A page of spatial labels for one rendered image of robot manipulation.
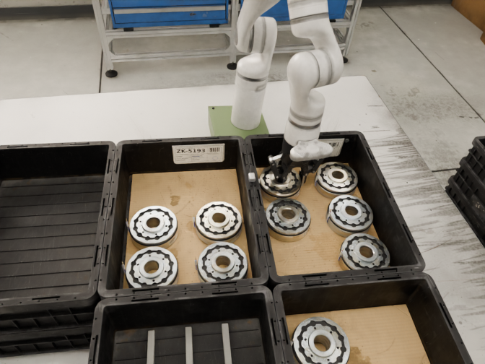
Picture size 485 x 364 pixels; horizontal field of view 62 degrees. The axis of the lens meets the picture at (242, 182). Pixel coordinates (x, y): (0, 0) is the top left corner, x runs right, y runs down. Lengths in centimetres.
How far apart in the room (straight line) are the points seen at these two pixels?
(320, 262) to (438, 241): 41
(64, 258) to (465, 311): 91
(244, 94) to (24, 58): 234
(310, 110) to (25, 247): 66
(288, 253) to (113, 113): 82
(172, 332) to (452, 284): 69
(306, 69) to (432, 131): 207
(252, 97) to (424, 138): 168
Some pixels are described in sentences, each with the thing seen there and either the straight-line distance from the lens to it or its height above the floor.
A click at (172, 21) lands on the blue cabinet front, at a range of 279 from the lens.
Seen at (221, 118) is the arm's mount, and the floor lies 77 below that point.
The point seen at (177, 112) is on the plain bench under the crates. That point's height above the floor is 70.
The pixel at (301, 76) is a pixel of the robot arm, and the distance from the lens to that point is 77.
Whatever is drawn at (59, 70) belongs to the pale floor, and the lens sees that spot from 310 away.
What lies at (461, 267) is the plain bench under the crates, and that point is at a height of 70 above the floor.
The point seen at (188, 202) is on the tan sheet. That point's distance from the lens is 97.
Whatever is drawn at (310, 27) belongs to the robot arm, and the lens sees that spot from 77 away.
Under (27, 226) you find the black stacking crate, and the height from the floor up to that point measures 83.
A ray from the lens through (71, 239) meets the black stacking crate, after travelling 96.
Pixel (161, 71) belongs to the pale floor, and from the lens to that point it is 296.
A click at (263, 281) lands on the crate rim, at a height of 93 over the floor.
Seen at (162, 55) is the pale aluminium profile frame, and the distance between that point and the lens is 287.
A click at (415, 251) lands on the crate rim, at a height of 93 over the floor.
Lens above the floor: 158
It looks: 48 degrees down
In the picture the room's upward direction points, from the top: 4 degrees clockwise
